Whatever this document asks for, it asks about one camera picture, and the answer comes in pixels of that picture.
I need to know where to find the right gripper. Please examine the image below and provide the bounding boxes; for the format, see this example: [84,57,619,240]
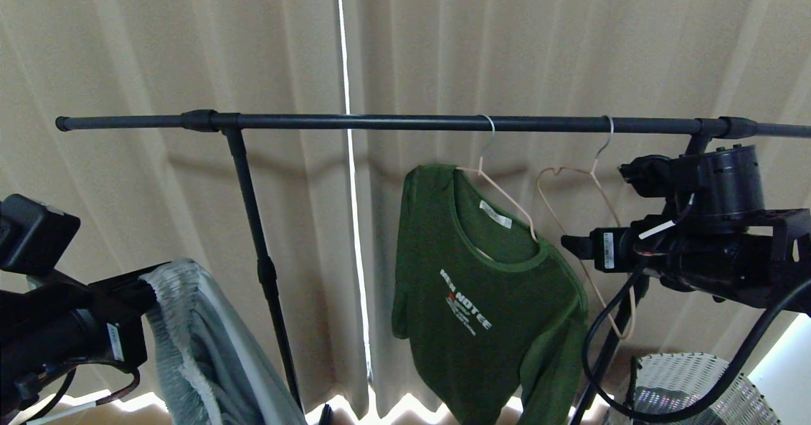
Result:
[594,227,672,275]

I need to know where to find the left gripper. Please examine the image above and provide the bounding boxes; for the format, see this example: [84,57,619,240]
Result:
[0,279,150,381]

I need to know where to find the pink clothes hanger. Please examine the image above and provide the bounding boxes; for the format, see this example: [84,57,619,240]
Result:
[537,116,636,341]
[455,115,539,262]

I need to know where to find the pale grey shorts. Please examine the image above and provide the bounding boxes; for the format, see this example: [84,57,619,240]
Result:
[138,258,308,425]

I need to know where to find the green long-sleeved shirt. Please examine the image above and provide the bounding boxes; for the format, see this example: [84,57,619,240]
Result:
[391,164,590,425]

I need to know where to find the white laundry basket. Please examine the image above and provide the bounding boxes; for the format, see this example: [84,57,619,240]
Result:
[602,352,783,425]

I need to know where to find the black clothes rack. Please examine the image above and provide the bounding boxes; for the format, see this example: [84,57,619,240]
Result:
[55,109,811,425]

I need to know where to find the beige curtain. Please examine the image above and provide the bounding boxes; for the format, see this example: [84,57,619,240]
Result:
[0,0,811,413]

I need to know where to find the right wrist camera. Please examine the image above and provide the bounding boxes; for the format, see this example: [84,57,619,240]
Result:
[618,153,685,226]

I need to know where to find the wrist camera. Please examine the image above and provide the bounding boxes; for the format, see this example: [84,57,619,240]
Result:
[618,153,685,226]
[0,194,82,293]

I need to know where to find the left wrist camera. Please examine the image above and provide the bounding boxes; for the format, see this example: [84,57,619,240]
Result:
[0,194,82,293]

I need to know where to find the black cable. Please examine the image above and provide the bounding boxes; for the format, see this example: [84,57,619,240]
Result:
[582,265,811,424]

